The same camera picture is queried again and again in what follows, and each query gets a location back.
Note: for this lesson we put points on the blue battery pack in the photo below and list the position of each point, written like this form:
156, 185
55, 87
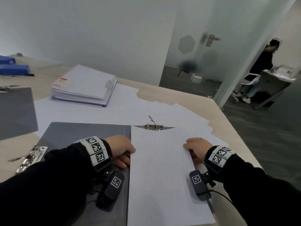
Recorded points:
7, 59
15, 69

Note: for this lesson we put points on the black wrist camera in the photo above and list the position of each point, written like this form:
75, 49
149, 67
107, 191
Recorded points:
197, 181
115, 183

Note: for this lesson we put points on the light gray office desk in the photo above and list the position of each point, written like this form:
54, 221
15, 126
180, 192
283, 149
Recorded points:
275, 82

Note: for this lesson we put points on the pile of white paper sheets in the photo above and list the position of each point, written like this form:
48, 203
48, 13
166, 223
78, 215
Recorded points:
117, 110

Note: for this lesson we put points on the person's left forearm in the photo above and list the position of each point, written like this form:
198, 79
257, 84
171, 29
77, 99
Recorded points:
47, 185

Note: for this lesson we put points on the blue folder with dark logo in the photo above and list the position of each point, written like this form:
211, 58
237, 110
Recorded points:
94, 106

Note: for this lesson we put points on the white wristband with black markers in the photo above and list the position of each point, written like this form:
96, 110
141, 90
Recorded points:
218, 157
96, 148

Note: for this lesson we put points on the person's right hand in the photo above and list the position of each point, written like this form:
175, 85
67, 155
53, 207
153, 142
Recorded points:
200, 148

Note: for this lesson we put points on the white box behind glass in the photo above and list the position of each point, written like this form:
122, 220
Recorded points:
196, 78

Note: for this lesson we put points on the person's left hand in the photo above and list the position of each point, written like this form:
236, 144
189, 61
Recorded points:
121, 149

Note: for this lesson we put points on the white office chair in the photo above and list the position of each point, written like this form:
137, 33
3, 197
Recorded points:
251, 78

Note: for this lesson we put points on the frosted glass door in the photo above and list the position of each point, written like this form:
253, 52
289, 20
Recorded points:
230, 25

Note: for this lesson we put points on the dark chair behind glass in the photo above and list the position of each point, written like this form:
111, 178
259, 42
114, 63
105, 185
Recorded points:
187, 67

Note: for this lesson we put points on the white head-mounted camera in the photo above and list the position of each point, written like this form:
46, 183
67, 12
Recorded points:
279, 41

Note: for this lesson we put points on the gray hexagon sticker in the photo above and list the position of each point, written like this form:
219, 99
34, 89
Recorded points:
186, 44

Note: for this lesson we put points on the person's right forearm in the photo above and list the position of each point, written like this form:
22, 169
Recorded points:
258, 193

